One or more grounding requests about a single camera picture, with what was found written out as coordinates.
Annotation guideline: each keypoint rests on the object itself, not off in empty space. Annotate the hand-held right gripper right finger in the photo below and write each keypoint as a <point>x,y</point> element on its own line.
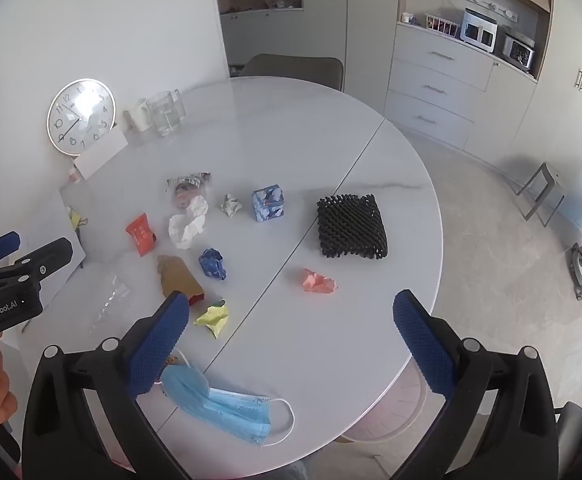
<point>423,345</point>

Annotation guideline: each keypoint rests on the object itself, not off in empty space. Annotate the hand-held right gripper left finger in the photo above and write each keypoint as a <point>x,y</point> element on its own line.
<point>158,345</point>

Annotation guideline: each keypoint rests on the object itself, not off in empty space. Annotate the yellow paper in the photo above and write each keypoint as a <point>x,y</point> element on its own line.
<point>211,316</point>

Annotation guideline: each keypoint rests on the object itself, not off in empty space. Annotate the clear plastic bag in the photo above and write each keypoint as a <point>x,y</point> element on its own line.
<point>111,302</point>

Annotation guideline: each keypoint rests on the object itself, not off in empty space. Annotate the brown paper bag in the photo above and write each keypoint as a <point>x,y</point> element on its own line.
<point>178,280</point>

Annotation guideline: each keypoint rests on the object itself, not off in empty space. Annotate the blue face mask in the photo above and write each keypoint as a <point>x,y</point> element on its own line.
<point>221,407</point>

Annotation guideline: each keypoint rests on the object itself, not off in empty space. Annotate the white plastic bin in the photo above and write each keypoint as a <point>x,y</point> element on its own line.
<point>396,432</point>

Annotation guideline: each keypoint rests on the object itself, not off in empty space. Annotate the red snack packet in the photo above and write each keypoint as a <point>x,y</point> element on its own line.
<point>141,235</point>

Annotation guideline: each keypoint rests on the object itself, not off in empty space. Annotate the blue wrapper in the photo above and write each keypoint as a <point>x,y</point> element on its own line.
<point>212,265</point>

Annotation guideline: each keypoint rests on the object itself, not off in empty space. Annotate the pink paper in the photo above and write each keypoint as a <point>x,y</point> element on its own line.
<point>318,281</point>

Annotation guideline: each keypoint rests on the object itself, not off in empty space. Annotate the black foam mesh sleeve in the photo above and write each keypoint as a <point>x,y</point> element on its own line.
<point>352,227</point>

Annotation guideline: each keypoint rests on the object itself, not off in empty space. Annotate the clear printed plastic wrapper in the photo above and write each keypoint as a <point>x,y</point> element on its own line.
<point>186,187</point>

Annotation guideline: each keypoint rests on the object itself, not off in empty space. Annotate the small grey paper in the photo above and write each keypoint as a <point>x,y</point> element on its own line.
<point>231,205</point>

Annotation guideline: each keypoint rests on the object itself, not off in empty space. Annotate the blue printed paper box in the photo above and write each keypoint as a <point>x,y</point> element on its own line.
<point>268,205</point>

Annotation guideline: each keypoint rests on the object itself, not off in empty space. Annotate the small yellow object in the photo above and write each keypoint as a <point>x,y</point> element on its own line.
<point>74,218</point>

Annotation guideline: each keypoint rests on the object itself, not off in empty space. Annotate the white card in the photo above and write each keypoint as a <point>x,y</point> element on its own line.
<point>101,155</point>

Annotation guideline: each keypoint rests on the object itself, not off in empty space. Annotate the white mug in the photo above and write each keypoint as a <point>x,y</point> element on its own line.
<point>138,116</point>

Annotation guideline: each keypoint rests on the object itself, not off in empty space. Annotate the grey chair with black legs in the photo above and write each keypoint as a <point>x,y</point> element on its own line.
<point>576,430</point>

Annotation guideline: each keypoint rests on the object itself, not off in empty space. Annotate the clear glass mug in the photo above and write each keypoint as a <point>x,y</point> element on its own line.
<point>163,115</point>

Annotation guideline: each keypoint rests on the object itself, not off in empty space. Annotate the grey stool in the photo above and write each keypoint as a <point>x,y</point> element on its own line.
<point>546,172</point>

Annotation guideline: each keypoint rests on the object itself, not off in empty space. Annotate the grey cabinet drawer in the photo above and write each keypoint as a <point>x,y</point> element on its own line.
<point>441,55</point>
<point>436,89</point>
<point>427,120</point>

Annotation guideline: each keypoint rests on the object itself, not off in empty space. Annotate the grey upholstered chair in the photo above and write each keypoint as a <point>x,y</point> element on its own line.
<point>291,70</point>

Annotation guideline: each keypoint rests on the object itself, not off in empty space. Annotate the silver countertop appliance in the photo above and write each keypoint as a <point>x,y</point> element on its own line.
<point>518,51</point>

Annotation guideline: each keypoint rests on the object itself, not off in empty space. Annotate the grey built-in cabinet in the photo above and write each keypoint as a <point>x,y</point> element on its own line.
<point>371,35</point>

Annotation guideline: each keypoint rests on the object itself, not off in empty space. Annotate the white countertop oven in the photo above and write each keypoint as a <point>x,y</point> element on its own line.
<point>478,30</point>

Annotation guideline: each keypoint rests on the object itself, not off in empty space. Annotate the small white jar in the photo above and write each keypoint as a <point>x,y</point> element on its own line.
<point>407,18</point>

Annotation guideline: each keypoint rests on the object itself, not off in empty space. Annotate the round white wall clock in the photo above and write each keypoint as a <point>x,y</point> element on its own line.
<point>81,117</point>

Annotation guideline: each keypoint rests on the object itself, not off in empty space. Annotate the white wall rail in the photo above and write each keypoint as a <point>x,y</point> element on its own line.
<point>491,6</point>

